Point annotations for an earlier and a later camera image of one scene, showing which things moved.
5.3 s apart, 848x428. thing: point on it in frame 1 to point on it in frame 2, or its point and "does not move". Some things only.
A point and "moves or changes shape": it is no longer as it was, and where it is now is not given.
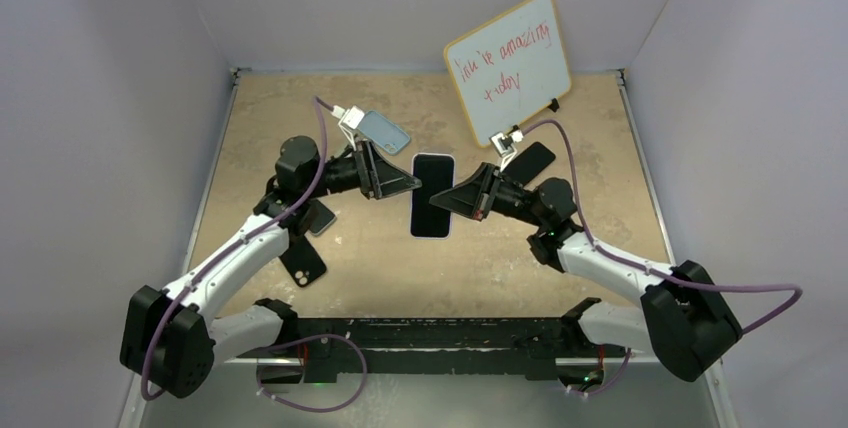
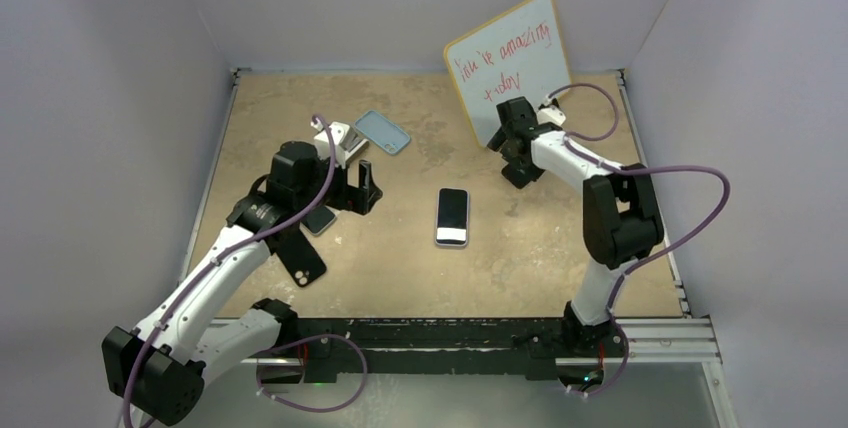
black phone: x=436 y=173 moves or changes shape
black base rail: x=535 y=347 does not move
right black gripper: x=473 y=198 to x=501 y=145
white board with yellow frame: x=510 y=67 does not move
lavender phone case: x=412 y=170 to x=452 y=217
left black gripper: x=387 y=180 to x=358 y=200
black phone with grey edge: x=320 y=217 does not move
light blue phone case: x=384 y=133 does not move
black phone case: x=303 y=261 does not move
